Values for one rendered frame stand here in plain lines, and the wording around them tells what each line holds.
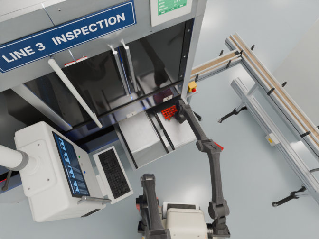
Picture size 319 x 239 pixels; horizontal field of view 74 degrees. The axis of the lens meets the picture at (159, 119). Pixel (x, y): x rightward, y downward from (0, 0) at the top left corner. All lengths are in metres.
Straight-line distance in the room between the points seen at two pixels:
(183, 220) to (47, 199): 0.70
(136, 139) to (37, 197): 0.91
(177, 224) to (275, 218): 1.82
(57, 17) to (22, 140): 0.69
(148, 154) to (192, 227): 0.76
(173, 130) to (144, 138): 0.27
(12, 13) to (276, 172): 2.84
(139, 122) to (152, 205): 0.93
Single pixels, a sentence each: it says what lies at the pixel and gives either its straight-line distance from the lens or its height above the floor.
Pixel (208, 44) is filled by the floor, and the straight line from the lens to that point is 3.61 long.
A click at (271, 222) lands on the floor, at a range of 2.89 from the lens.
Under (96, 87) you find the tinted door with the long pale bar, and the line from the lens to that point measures 1.30.
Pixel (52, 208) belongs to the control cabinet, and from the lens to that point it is 1.18.
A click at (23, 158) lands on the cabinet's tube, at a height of 1.74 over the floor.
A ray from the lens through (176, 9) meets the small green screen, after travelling 1.11.
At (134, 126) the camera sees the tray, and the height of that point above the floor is 0.88.
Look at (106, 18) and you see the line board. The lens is 0.98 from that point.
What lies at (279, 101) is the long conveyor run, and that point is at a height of 0.93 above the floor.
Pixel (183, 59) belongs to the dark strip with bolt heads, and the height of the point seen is 1.47.
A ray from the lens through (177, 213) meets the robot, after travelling 1.29.
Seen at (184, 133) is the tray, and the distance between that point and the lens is 1.84.
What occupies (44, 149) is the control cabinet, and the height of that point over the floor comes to 1.58.
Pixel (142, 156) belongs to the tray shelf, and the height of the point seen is 0.88.
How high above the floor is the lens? 2.61
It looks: 67 degrees down
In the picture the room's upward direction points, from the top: 1 degrees counter-clockwise
